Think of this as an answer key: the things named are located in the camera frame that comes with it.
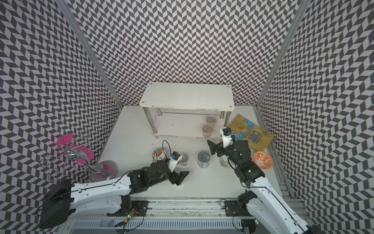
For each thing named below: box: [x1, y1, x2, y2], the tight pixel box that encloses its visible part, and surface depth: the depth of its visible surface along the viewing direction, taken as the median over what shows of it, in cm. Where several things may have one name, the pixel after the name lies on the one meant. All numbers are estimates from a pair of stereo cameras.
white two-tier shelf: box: [139, 82, 235, 139], surface depth 84 cm
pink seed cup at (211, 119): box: [205, 115, 218, 128], surface depth 98 cm
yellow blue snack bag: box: [227, 113, 275, 152], surface depth 104 cm
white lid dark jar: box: [219, 154, 231, 169], surface depth 71 cm
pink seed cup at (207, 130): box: [202, 124, 213, 138], surface depth 92 cm
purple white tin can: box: [197, 150, 211, 169], surface depth 85 cm
